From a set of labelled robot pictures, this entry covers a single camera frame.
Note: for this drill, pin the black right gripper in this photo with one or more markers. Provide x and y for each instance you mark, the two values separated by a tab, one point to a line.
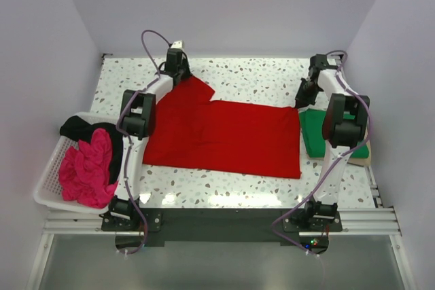
302	100

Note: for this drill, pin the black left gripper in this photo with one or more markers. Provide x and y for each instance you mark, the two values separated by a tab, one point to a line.
187	73

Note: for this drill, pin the red t-shirt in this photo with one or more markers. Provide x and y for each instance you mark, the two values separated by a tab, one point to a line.
195	131

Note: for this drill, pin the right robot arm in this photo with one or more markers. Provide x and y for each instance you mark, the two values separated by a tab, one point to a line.
345	128

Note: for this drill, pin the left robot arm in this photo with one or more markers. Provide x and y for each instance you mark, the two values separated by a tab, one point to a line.
136	123

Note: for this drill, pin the green folded t-shirt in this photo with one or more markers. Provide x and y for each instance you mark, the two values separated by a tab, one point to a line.
311	122

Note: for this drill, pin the tan cardboard board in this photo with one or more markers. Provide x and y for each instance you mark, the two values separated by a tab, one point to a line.
361	157

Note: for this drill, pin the black garment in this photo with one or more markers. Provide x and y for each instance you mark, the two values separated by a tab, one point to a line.
75	128

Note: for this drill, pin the pink garment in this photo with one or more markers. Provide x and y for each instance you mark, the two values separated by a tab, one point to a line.
84	172

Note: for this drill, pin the white plastic laundry basket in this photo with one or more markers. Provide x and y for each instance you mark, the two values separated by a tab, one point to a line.
48	190

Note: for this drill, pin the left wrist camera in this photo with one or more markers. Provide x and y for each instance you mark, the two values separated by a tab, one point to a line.
175	55

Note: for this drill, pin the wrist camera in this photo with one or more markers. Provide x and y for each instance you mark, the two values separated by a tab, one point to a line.
318	63
175	55

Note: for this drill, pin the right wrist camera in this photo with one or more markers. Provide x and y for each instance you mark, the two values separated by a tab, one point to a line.
318	63

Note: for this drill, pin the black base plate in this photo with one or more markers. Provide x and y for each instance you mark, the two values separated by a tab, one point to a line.
309	227

